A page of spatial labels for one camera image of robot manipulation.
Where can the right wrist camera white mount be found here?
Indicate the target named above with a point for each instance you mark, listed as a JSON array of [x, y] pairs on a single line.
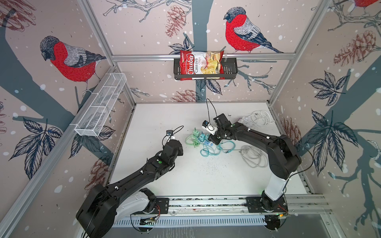
[[209, 128]]

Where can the black wall basket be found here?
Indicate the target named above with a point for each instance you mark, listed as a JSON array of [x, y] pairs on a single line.
[[228, 65]]

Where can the green charger adapter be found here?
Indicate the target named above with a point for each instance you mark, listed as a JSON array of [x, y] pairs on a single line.
[[196, 133]]

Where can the white wire wall basket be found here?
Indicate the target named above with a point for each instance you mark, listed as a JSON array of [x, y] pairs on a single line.
[[97, 113]]

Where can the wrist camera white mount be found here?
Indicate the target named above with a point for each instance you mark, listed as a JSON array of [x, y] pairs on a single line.
[[209, 128], [170, 134]]

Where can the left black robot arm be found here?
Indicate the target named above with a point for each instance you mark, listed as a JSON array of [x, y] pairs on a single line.
[[106, 205]]

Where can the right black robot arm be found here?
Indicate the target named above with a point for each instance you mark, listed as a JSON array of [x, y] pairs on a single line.
[[283, 158]]

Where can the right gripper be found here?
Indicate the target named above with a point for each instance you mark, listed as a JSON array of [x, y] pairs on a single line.
[[211, 138]]

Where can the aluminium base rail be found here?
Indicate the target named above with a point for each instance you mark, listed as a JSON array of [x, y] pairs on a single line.
[[144, 214]]

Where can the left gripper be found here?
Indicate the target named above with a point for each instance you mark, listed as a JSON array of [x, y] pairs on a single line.
[[180, 150]]

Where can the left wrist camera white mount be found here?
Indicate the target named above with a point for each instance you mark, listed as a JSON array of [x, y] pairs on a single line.
[[170, 134]]

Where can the teal charger adapter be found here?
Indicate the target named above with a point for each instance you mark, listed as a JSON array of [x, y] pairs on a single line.
[[202, 137]]

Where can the white blue power strip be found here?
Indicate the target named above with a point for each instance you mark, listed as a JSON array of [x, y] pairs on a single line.
[[206, 142]]

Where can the red cassava chips bag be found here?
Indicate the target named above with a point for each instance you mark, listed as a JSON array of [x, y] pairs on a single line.
[[196, 63]]

